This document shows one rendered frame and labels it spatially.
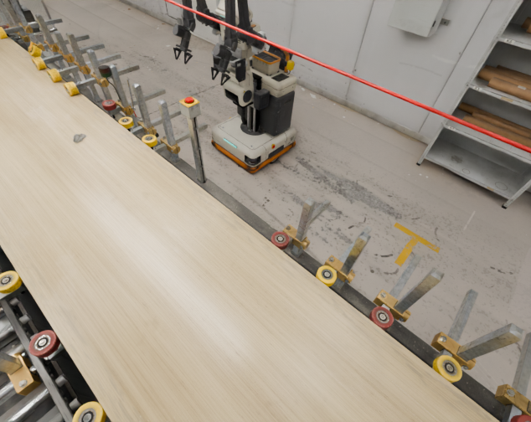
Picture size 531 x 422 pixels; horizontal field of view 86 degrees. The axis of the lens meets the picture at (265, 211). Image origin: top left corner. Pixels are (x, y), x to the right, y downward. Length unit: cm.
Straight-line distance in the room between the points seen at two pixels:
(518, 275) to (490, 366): 87
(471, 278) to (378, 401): 183
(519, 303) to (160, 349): 252
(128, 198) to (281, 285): 83
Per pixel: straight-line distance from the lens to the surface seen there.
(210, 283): 116
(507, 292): 290
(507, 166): 381
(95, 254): 136
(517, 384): 150
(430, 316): 243
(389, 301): 131
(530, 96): 311
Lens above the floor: 194
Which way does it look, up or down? 50 degrees down
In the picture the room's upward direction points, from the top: 5 degrees clockwise
